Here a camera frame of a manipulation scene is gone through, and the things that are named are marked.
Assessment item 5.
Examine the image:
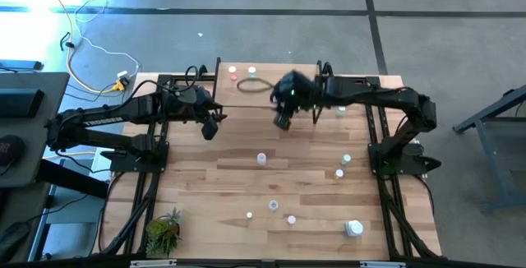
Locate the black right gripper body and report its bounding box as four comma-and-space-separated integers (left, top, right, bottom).
269, 69, 317, 115

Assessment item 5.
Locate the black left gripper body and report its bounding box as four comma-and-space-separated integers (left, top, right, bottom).
166, 85, 225, 123

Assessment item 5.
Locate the large white labelled medicine bottle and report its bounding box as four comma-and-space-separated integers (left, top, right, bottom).
344, 219, 365, 238

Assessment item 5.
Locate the potted succulent plant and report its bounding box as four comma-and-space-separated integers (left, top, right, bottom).
144, 206, 184, 258

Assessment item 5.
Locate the grey desk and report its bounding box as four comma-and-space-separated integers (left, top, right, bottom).
0, 72, 71, 189

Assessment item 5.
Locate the black desk leg bar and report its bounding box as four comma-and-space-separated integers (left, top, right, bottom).
35, 159, 110, 199

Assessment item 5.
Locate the black gantry bar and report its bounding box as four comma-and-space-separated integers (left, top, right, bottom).
0, 254, 526, 268

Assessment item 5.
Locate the black box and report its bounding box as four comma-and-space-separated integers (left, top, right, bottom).
0, 88, 45, 119

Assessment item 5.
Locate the dark flat device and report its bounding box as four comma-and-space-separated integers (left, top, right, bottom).
0, 59, 44, 72

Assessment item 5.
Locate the black round cap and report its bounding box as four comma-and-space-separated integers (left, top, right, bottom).
0, 134, 25, 167

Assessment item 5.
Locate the blue-grey metal table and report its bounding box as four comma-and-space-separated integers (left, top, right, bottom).
451, 82, 526, 214

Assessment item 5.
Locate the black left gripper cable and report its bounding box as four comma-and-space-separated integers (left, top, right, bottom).
183, 64, 209, 93

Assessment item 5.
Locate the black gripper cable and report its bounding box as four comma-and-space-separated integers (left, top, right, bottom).
236, 76, 276, 95
183, 64, 209, 93

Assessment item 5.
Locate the wooden shelf black metal frame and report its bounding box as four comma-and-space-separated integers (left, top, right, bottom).
213, 57, 325, 125

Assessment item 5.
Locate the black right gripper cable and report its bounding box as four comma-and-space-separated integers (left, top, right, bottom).
236, 76, 276, 95

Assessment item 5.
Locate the black aluminium table frame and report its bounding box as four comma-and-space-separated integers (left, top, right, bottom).
92, 72, 443, 261

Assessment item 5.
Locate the black diagonal frame brace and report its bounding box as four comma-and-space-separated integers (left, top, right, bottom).
377, 175, 439, 257
98, 171, 165, 256

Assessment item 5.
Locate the white cable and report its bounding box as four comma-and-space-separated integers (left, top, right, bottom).
73, 0, 141, 80

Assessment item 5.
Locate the yellow cable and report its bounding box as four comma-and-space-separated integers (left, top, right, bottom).
35, 0, 124, 95

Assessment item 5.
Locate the silver mounting bracket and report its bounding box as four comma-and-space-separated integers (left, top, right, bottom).
360, 261, 406, 268
130, 259, 178, 268

